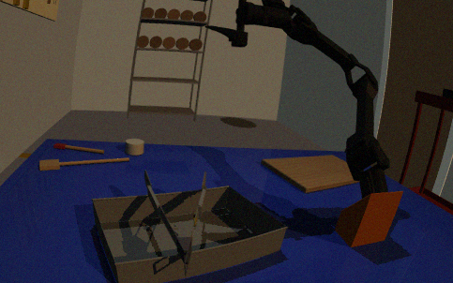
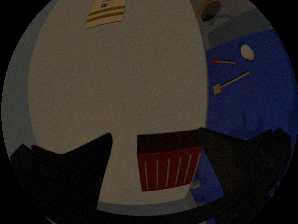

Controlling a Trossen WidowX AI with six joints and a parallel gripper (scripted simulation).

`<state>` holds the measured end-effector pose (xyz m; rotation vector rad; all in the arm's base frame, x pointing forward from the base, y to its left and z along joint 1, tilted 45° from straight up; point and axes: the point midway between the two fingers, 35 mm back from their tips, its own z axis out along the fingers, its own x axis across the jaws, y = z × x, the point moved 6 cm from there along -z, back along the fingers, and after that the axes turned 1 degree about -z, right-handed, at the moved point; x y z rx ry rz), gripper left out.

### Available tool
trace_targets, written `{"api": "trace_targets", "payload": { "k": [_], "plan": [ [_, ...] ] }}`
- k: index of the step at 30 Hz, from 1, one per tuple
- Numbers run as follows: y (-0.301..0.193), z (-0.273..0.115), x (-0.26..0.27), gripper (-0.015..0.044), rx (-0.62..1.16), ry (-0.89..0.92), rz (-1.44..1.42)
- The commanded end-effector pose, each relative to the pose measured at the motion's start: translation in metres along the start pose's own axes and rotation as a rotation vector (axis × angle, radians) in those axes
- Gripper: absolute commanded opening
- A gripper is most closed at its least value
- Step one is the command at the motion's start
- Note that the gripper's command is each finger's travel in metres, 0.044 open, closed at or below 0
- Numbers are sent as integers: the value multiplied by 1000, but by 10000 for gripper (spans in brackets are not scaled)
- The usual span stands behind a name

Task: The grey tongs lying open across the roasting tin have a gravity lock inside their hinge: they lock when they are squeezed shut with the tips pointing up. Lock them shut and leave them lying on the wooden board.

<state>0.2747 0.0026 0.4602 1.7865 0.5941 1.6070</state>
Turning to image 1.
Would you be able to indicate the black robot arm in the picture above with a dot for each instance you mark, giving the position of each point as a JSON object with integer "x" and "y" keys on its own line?
{"x": 362, "y": 148}

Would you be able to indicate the short grey cylinder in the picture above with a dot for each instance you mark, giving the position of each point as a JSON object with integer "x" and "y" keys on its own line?
{"x": 134, "y": 147}

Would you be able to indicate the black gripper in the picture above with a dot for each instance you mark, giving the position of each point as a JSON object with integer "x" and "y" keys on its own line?
{"x": 251, "y": 14}

